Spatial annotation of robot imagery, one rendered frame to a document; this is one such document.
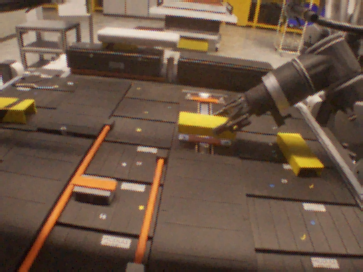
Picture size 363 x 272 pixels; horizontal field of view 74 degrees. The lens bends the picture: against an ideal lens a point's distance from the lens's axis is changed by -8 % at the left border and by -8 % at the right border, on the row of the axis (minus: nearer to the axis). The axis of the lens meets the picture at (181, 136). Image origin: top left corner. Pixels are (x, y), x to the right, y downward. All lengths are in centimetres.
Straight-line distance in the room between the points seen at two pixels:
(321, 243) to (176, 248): 29
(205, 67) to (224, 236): 78
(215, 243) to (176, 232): 7
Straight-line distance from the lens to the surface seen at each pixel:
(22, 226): 55
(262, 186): 65
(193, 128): 71
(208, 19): 543
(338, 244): 61
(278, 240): 55
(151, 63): 115
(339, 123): 71
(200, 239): 50
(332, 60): 69
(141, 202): 56
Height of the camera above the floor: 141
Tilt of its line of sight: 32 degrees down
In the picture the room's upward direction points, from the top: 6 degrees clockwise
